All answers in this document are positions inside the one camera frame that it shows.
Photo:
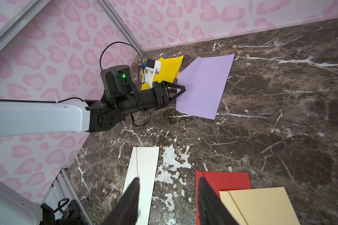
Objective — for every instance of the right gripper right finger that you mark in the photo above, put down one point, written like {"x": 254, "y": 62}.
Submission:
{"x": 211, "y": 210}

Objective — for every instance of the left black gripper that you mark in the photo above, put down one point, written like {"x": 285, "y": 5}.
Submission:
{"x": 160, "y": 96}

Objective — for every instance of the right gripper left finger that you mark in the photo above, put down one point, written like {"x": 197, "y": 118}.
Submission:
{"x": 126, "y": 211}

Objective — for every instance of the yellow envelope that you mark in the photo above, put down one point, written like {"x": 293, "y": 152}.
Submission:
{"x": 169, "y": 68}

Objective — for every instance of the purple envelope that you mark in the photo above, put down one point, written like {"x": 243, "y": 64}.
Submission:
{"x": 205, "y": 80}

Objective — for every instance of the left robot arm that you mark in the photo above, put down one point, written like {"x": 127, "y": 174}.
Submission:
{"x": 121, "y": 98}

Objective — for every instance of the red envelope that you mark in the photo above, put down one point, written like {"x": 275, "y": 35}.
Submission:
{"x": 221, "y": 181}

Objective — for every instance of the white envelope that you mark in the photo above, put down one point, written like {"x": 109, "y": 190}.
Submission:
{"x": 143, "y": 164}

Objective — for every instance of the beige envelope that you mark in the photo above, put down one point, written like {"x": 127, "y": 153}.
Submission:
{"x": 261, "y": 206}

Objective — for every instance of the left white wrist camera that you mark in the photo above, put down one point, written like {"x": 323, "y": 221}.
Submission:
{"x": 151, "y": 68}

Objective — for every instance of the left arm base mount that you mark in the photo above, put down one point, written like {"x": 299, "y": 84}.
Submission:
{"x": 68, "y": 212}

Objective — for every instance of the aluminium front rail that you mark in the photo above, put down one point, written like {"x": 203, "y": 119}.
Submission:
{"x": 62, "y": 188}

